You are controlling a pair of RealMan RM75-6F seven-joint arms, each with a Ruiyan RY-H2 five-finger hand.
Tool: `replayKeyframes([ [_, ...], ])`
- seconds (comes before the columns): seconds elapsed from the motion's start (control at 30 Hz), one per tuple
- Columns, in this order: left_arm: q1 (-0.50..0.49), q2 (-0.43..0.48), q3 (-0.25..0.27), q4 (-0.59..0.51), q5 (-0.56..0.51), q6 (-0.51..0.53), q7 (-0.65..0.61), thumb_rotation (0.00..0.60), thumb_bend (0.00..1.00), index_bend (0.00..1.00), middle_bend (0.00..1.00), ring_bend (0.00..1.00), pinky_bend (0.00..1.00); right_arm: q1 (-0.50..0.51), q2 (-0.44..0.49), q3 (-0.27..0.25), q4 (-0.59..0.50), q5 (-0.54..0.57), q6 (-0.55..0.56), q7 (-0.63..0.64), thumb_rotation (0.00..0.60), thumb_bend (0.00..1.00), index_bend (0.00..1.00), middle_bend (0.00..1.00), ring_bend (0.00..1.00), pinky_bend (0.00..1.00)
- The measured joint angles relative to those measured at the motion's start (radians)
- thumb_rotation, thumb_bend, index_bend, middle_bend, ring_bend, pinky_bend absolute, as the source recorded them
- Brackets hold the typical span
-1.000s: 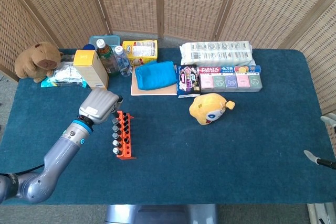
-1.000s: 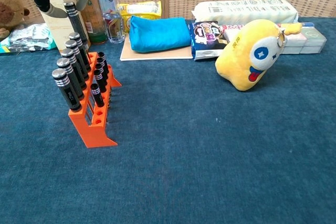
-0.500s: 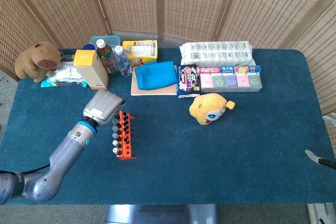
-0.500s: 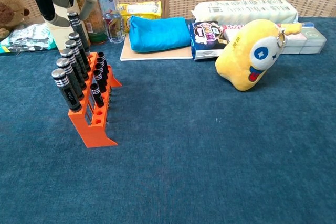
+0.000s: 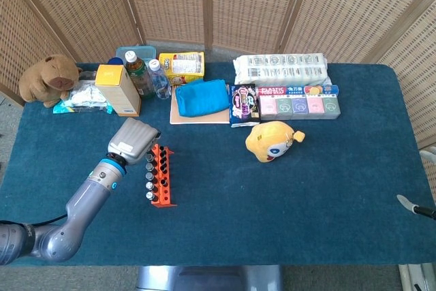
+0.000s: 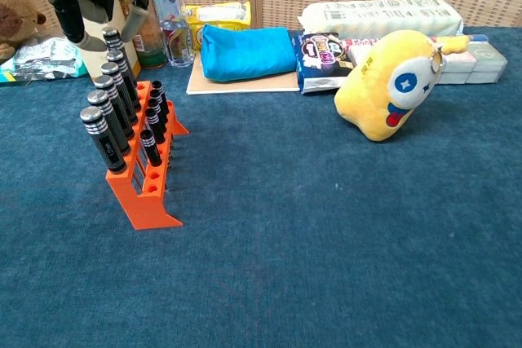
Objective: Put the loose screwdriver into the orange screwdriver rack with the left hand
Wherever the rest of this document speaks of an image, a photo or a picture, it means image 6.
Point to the black screwdriver silver cap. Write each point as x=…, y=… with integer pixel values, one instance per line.
x=111, y=36

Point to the pastel pocket tissue pack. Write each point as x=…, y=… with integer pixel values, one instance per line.
x=481, y=62

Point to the yellow snack bag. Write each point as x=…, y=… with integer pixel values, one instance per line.
x=220, y=16

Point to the green tea bottle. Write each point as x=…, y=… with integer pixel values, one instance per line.
x=149, y=46

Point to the folded blue cloth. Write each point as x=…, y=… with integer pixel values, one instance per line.
x=244, y=52

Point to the brown capybara plush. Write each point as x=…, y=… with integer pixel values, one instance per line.
x=16, y=14

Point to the teal wet wipes pack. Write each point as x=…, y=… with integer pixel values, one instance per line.
x=16, y=77

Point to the plastic food wrap box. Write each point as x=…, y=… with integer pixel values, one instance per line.
x=356, y=43

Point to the white paper roll pack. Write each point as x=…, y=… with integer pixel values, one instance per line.
x=367, y=18

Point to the beige flat board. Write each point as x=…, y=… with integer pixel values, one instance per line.
x=244, y=86

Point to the silver foil packets bag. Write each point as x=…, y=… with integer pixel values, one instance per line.
x=45, y=56

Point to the purple snack packet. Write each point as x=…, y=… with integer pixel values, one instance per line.
x=322, y=58

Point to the yellow plush toy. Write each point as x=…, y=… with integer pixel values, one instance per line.
x=375, y=95

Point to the orange battery rack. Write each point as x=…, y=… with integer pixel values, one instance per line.
x=151, y=213

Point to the clear water bottle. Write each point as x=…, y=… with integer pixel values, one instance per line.
x=173, y=10

